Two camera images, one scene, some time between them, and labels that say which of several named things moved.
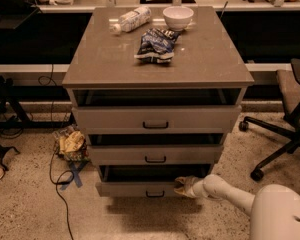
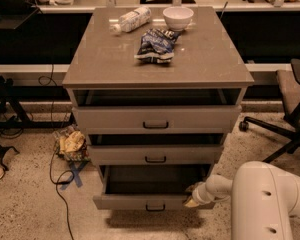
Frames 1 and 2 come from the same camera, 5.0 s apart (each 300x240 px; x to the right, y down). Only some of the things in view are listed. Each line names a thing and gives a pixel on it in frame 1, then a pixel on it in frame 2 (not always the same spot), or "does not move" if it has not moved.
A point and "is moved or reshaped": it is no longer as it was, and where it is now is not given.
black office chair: [295, 94] does not move
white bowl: [178, 17] does not move
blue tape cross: [75, 175] does not move
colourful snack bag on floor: [71, 143] does not move
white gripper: [194, 188] → [201, 194]
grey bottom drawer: [145, 181] is moved or reshaped
